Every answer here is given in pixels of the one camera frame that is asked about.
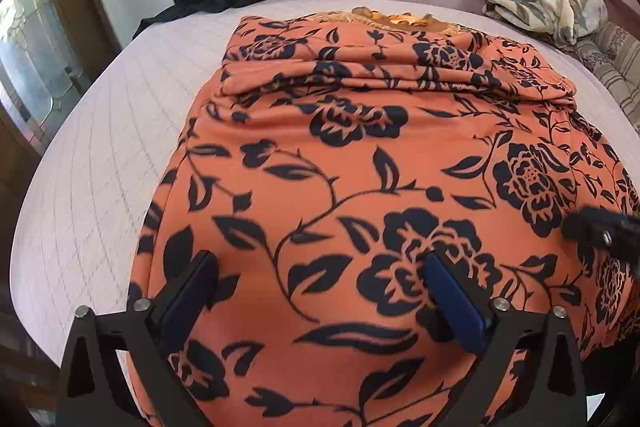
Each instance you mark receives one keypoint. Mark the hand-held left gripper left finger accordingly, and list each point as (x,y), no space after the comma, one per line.
(185,302)

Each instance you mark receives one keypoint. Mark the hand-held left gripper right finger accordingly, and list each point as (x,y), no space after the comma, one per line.
(457,302)

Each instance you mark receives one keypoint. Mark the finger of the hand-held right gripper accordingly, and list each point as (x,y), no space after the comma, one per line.
(607,232)

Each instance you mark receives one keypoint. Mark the orange black floral garment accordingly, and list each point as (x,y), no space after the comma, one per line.
(330,167)

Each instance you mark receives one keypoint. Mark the striped patterned cushion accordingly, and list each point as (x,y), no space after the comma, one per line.
(612,62)

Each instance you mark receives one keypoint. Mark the pink quilted sofa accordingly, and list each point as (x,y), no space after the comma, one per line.
(125,117)

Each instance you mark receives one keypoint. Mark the wooden door with glass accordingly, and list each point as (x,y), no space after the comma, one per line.
(45,32)

